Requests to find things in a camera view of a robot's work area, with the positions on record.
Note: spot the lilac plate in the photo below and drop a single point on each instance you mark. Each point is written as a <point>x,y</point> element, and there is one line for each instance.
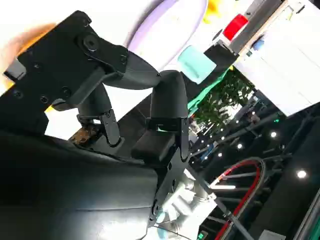
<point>147,32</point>

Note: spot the silver grey machine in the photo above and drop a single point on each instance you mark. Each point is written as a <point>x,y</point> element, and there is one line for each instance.
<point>185,197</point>

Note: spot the red box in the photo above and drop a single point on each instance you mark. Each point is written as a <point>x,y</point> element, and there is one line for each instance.
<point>235,27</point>

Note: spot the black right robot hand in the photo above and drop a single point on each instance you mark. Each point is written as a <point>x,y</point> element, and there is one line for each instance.
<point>62,180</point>

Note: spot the green leafy plant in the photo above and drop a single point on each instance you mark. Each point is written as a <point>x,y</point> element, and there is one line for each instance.
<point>225,100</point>

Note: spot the orange and white bread roll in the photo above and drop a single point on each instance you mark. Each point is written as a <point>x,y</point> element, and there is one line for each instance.
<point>212,10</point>
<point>22,42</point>

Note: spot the white cabinet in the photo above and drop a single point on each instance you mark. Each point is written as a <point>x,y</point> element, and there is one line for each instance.
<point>287,62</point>

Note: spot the pale green mug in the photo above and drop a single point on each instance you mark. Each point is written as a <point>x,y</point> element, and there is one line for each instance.
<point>197,65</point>

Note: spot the small blue object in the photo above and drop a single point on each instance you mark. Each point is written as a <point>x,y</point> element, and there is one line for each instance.
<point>258,43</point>

